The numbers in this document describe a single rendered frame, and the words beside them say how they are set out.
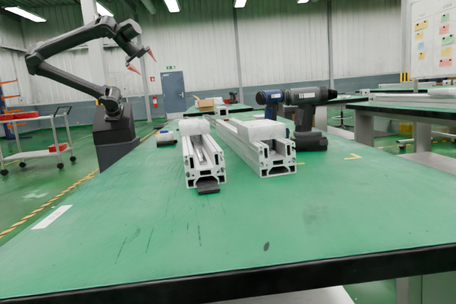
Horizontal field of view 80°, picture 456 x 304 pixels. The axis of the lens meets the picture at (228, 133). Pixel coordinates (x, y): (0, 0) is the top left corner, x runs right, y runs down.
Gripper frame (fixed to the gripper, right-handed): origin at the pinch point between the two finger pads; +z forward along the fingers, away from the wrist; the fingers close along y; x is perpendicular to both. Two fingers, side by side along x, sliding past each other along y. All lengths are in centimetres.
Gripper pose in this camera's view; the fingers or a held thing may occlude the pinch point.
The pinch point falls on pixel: (147, 66)
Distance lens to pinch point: 139.7
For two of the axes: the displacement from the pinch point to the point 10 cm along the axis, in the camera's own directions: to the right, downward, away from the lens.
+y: 7.8, -6.2, -0.5
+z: 5.1, 5.9, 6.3
